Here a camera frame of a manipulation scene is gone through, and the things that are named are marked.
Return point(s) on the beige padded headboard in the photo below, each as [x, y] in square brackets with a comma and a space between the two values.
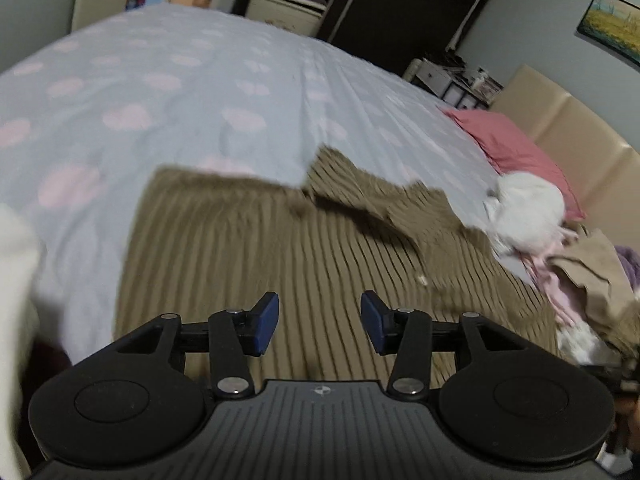
[575, 135]

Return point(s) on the white folded garment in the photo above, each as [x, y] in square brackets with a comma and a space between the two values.
[15, 285]

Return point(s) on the polka dot bed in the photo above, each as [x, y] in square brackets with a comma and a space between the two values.
[150, 85]

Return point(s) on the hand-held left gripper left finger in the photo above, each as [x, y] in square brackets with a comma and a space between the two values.
[265, 325]

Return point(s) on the white crumpled garment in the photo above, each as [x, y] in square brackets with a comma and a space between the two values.
[530, 210]

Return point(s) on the pink pillow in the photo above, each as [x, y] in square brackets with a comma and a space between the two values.
[510, 150]

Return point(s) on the white ribbed garment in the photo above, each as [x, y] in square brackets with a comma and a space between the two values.
[580, 342]

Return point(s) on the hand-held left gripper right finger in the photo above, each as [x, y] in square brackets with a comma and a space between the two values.
[375, 322]

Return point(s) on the cream plastic tub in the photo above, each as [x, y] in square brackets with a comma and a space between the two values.
[285, 12]

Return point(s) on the purple cloth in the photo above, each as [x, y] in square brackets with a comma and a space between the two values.
[630, 265]

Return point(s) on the framed wall painting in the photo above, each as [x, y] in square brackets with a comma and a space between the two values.
[610, 25]

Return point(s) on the pale pink garment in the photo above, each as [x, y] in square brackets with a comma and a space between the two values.
[555, 285]

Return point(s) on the tan garment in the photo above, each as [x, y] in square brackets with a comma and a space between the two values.
[600, 270]

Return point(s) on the dark wardrobe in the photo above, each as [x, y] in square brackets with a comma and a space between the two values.
[400, 10]

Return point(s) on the brown striped shirt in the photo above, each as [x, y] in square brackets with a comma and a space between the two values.
[250, 240]

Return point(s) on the dark maroon garment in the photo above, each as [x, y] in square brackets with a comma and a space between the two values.
[50, 357]

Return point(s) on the white nightstand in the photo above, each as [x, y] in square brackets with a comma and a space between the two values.
[430, 77]

